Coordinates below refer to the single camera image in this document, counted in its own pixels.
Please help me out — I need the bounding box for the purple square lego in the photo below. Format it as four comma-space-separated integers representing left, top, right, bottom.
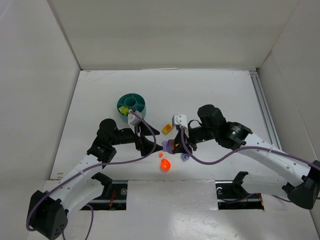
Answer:
180, 153, 190, 162

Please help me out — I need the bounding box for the light green square lego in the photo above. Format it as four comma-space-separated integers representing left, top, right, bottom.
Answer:
118, 105, 130, 116

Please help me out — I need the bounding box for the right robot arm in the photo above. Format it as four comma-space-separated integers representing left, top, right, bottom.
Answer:
166, 104, 320, 210

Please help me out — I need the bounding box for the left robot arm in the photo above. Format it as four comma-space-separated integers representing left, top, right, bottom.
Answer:
26, 118, 162, 240

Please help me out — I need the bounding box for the yellow lego near container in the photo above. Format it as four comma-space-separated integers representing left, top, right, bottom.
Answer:
162, 123, 173, 135

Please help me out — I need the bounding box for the teal round divided container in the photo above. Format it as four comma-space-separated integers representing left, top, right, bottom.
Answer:
116, 93, 147, 122

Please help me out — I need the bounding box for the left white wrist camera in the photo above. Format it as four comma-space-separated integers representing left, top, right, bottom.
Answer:
127, 110, 142, 128

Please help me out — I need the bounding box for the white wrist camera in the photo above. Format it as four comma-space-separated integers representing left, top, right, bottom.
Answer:
172, 114, 188, 129
127, 110, 142, 128

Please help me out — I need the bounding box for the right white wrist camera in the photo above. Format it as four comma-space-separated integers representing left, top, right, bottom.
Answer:
172, 114, 188, 129

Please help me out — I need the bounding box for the orange round ring piece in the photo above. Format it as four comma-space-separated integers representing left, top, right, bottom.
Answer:
160, 158, 173, 173

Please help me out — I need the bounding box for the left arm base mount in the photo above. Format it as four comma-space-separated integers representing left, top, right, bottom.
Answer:
87, 172, 128, 211

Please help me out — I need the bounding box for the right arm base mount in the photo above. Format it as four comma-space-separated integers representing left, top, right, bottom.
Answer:
215, 171, 264, 210

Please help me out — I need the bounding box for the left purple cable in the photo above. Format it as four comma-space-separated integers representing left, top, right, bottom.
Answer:
25, 111, 157, 240

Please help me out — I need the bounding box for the aluminium rail right edge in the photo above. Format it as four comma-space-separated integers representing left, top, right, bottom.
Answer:
249, 70, 282, 150

